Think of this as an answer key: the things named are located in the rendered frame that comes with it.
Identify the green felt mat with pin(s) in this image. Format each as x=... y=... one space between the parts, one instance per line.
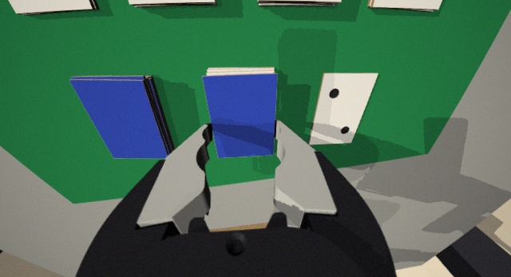
x=424 y=60

